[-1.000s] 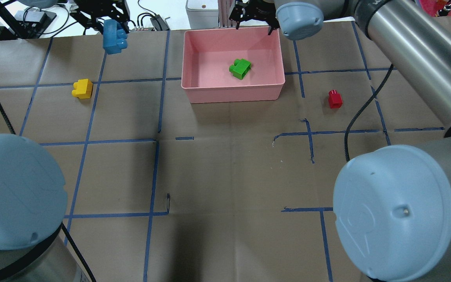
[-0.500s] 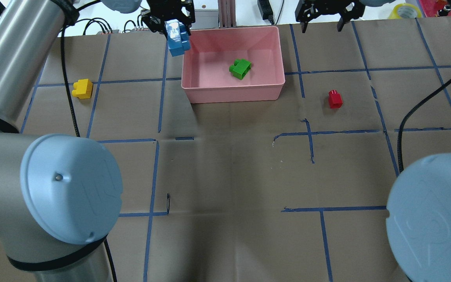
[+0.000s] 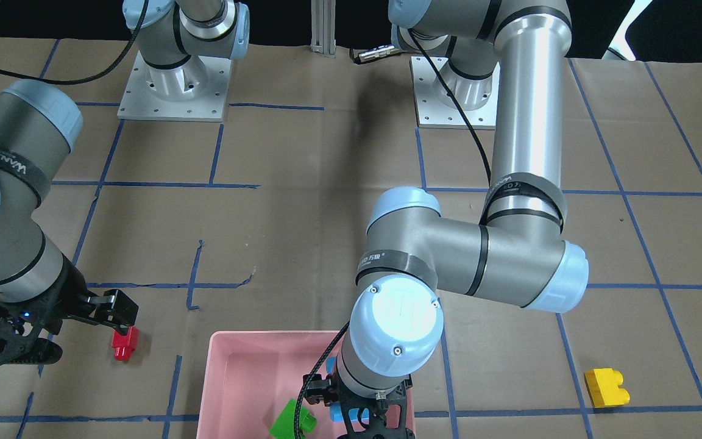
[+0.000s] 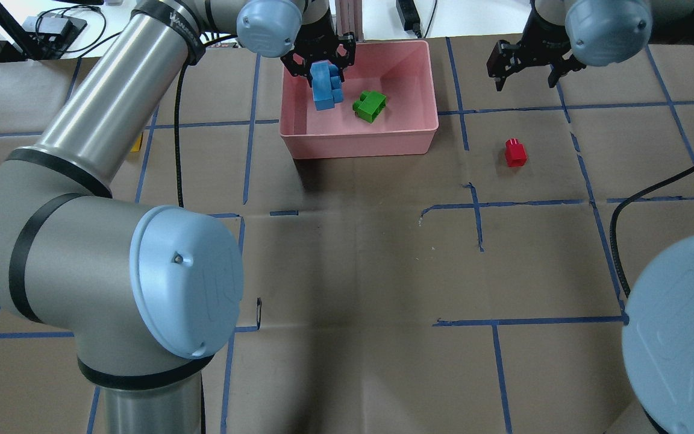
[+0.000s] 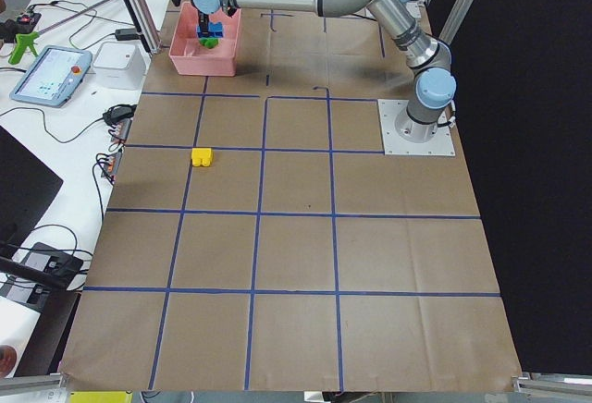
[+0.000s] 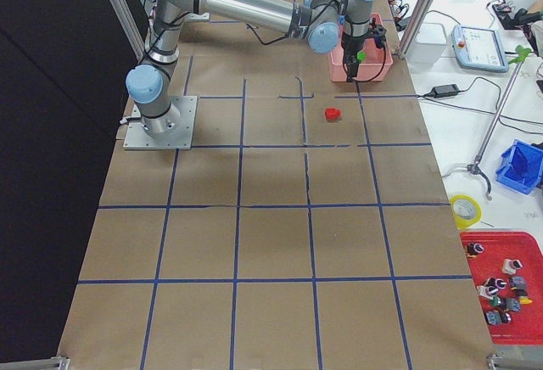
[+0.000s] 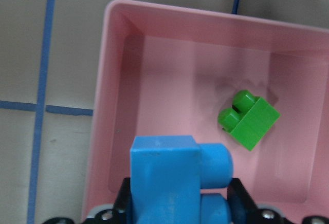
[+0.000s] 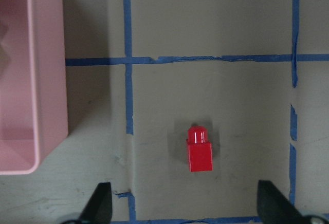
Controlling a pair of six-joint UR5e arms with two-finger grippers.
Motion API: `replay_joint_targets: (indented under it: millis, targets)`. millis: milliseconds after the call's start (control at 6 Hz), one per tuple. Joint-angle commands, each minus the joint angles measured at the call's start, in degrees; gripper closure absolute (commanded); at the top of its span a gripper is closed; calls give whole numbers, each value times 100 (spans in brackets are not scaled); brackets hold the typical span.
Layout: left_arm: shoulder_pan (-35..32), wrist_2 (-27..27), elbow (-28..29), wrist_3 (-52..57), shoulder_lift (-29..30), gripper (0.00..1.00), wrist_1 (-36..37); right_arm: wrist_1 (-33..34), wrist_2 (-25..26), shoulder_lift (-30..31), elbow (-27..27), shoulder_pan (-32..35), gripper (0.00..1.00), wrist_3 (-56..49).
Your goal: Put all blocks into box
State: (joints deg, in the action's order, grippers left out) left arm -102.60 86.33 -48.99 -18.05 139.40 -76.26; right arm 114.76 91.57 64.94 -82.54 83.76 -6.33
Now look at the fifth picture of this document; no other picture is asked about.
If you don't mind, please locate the blue toy block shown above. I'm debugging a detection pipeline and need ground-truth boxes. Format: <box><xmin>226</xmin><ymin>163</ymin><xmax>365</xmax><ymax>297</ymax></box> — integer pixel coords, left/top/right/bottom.
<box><xmin>196</xmin><ymin>21</ymin><xmax>224</xmax><ymax>39</ymax></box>

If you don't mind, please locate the green toy block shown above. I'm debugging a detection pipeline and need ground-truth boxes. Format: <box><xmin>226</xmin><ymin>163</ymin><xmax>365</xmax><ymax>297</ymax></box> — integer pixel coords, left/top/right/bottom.
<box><xmin>199</xmin><ymin>37</ymin><xmax>219</xmax><ymax>49</ymax></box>

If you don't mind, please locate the yellow toy block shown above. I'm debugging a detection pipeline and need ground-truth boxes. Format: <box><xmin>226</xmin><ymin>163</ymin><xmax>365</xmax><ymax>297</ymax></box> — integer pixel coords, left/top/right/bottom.
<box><xmin>191</xmin><ymin>147</ymin><xmax>214</xmax><ymax>167</ymax></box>

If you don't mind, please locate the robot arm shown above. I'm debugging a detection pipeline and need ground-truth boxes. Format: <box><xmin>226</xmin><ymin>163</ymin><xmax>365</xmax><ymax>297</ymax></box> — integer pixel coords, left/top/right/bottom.
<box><xmin>171</xmin><ymin>0</ymin><xmax>457</xmax><ymax>143</ymax></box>

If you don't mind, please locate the pink plastic box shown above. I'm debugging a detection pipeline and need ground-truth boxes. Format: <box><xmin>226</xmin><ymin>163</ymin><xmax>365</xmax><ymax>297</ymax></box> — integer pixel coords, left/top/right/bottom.
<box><xmin>168</xmin><ymin>2</ymin><xmax>241</xmax><ymax>77</ymax></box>

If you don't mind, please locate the white box device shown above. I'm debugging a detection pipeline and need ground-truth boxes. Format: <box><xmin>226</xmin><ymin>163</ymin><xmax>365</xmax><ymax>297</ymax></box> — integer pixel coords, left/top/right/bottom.
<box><xmin>92</xmin><ymin>42</ymin><xmax>146</xmax><ymax>90</ymax></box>

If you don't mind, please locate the teach pendant tablet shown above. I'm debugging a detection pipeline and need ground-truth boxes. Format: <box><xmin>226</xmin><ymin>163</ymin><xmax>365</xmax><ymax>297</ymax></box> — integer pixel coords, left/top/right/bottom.
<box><xmin>9</xmin><ymin>45</ymin><xmax>93</xmax><ymax>107</ymax></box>

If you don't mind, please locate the green plastic clamp tool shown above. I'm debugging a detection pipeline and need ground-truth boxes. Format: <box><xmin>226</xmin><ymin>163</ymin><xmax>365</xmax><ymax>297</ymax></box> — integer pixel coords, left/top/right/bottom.
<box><xmin>8</xmin><ymin>31</ymin><xmax>40</xmax><ymax>65</ymax></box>

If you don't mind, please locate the black monitor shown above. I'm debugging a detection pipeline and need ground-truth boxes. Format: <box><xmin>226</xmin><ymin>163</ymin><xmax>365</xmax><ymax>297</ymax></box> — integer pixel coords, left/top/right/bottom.
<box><xmin>1</xmin><ymin>128</ymin><xmax>63</xmax><ymax>258</ymax></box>

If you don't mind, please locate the aluminium frame post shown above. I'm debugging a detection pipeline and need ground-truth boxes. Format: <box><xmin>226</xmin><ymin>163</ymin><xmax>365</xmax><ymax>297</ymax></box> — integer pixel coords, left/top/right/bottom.
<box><xmin>123</xmin><ymin>0</ymin><xmax>162</xmax><ymax>55</ymax></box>

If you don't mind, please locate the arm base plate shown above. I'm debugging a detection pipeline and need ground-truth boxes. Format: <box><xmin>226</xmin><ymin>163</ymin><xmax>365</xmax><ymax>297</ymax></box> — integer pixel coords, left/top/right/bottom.
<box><xmin>377</xmin><ymin>99</ymin><xmax>456</xmax><ymax>157</ymax></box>

